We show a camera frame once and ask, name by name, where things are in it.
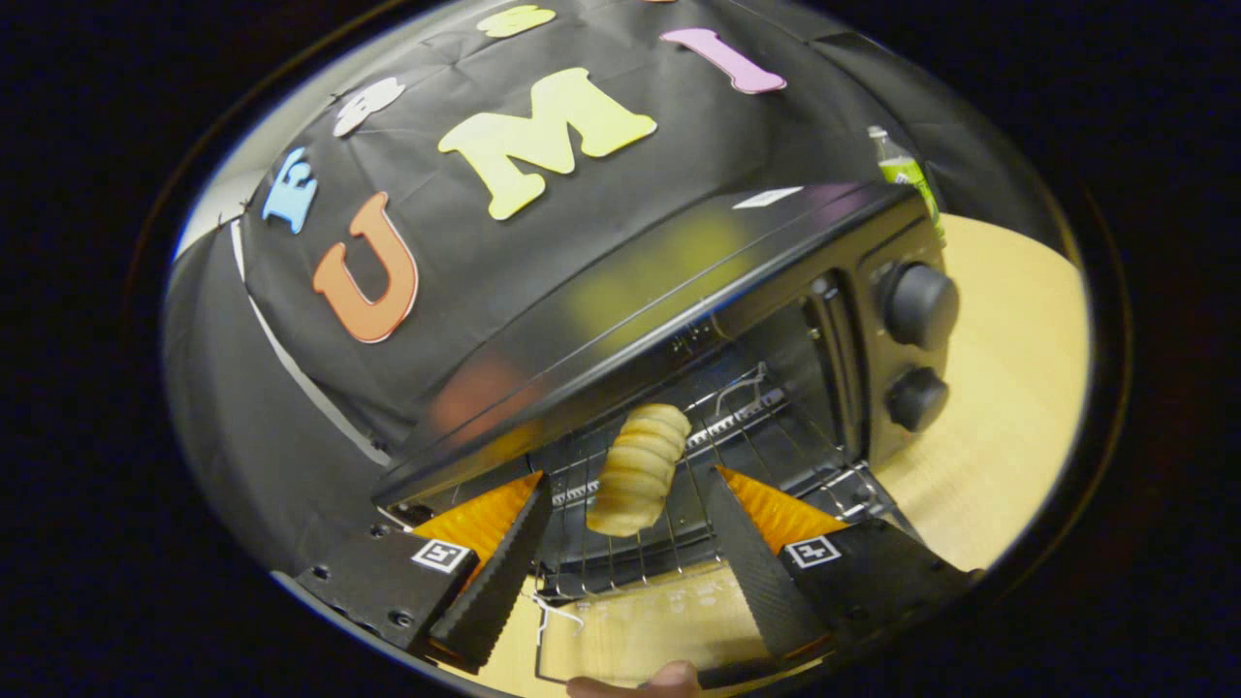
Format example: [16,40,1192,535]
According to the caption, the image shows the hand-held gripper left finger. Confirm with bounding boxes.
[291,472,554,675]

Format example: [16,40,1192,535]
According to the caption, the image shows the green drink bottle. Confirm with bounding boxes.
[866,125,946,243]

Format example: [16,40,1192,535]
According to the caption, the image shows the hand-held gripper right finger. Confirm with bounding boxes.
[706,465,982,670]

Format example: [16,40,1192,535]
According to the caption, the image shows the black toaster oven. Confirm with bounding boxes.
[373,182,961,691]

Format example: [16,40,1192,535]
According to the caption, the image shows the golden bread roll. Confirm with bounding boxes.
[586,403,692,538]

